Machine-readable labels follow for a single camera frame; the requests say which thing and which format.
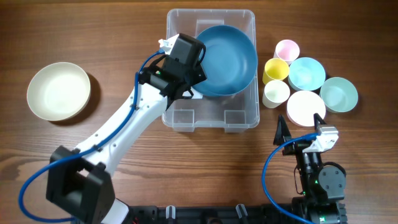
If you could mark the dark blue bowl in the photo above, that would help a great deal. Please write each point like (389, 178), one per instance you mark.
(210, 93)
(230, 62)

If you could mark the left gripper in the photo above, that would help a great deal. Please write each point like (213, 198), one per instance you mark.
(200, 74)

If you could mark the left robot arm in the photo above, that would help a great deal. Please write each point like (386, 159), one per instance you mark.
(79, 181)

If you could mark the pink small bowl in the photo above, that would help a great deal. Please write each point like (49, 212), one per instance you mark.
(301, 107)

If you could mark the cream large bowl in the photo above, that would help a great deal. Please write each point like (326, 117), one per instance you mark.
(59, 91)

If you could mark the pink cup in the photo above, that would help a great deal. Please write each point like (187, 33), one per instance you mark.
(287, 50)

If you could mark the light blue small bowl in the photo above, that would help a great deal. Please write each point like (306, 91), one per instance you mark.
(306, 74)

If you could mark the clear plastic storage container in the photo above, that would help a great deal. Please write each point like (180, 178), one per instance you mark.
(234, 113)

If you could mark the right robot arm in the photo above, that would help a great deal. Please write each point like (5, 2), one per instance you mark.
(323, 183)

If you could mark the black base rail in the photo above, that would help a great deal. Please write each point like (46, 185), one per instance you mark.
(264, 214)

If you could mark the yellow cup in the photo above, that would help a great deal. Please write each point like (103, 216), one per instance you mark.
(275, 69)

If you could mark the green small bowl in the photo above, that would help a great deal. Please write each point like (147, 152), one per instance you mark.
(339, 95)

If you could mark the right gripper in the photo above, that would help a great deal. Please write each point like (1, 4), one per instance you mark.
(283, 132)

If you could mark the cream cup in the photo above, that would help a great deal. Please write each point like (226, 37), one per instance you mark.
(275, 93)

